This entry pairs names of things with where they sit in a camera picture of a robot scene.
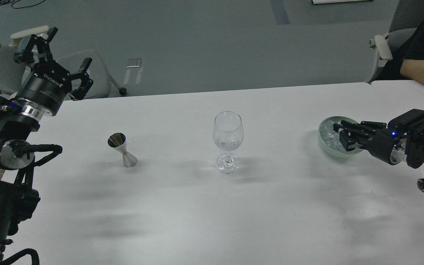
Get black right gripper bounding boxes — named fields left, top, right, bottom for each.
left=332, top=120, right=406, bottom=165

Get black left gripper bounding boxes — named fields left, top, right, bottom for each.
left=13, top=26, right=93, bottom=116

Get steel cocktail jigger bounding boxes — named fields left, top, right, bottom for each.
left=107, top=132, right=138, bottom=168

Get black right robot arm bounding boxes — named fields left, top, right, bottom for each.
left=332, top=109, right=424, bottom=193

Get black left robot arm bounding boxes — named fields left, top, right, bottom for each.
left=0, top=27, right=93, bottom=265

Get clear ice cubes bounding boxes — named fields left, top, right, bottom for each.
left=319, top=116, right=346, bottom=153

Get clear wine glass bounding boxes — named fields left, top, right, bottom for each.
left=212, top=111, right=244, bottom=174

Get green bowl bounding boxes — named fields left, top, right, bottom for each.
left=318, top=116, right=362, bottom=158

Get grey office chair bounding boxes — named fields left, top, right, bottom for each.
left=0, top=25, right=127, bottom=99

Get metal floor plate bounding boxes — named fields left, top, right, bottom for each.
left=123, top=58, right=143, bottom=85

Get grey chair at right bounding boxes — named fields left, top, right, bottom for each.
left=365, top=0, right=424, bottom=83

